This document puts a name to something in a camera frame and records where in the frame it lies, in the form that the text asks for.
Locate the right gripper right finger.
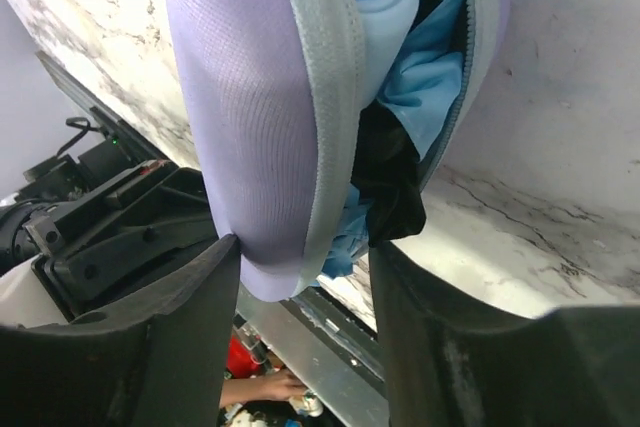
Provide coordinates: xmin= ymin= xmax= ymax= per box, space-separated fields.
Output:
xmin=369 ymin=243 xmax=639 ymax=427

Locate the blue folding umbrella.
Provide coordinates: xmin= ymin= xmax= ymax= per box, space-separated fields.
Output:
xmin=321 ymin=0 xmax=465 ymax=278

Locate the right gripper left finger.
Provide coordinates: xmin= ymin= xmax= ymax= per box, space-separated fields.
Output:
xmin=1 ymin=235 xmax=238 ymax=426

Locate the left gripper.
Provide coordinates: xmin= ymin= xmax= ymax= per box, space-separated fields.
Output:
xmin=1 ymin=164 xmax=218 ymax=320

